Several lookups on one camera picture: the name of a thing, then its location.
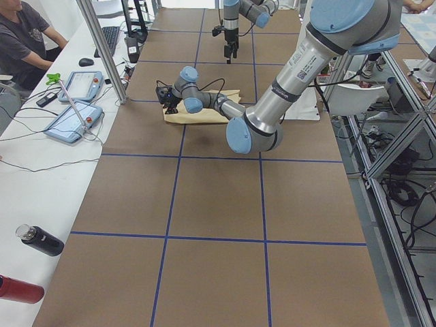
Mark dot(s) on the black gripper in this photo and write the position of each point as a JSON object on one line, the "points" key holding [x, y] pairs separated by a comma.
{"points": [[231, 36], [173, 101]]}

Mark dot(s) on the beige long sleeve graphic shirt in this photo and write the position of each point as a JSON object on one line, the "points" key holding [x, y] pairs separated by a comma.
{"points": [[206, 115]]}

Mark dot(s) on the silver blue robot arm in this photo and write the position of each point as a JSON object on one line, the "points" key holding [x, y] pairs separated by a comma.
{"points": [[334, 28], [257, 12]]}

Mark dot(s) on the black monitor stand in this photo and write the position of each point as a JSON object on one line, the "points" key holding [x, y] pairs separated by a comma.
{"points": [[135, 21]]}

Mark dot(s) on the far blue teach pendant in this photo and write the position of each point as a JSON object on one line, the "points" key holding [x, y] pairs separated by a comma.
{"points": [[84, 85]]}

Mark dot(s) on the blue teach pendant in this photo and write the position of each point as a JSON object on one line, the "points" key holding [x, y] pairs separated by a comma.
{"points": [[68, 128], [84, 85]]}

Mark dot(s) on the black keyboard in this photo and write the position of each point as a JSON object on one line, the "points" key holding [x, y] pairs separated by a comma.
{"points": [[111, 35]]}

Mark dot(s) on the black computer mouse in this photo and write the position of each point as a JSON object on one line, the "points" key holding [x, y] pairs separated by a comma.
{"points": [[85, 62]]}

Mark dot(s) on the near blue teach pendant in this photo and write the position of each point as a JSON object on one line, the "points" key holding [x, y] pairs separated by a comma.
{"points": [[68, 128]]}

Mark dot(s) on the small black phone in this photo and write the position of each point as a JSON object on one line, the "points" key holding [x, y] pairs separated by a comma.
{"points": [[45, 100]]}

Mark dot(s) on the green clip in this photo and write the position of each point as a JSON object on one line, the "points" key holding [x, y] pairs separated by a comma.
{"points": [[53, 79]]}

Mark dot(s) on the white plastic chair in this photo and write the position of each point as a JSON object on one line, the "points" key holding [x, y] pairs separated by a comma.
{"points": [[351, 99]]}

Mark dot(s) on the seated person in dark shirt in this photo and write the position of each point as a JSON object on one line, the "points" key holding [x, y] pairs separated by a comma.
{"points": [[29, 45]]}

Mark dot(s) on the black water bottle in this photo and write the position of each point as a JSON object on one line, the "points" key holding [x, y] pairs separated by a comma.
{"points": [[40, 239]]}

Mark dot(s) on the red water bottle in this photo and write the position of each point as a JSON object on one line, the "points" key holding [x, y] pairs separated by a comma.
{"points": [[20, 291]]}

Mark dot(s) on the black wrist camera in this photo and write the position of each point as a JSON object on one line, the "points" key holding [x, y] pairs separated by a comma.
{"points": [[164, 92], [217, 30]]}

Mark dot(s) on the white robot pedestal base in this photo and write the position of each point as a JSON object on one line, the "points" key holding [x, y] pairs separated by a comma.
{"points": [[305, 108]]}

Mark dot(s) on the aluminium frame post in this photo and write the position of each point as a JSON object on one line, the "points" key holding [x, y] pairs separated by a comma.
{"points": [[95, 29]]}

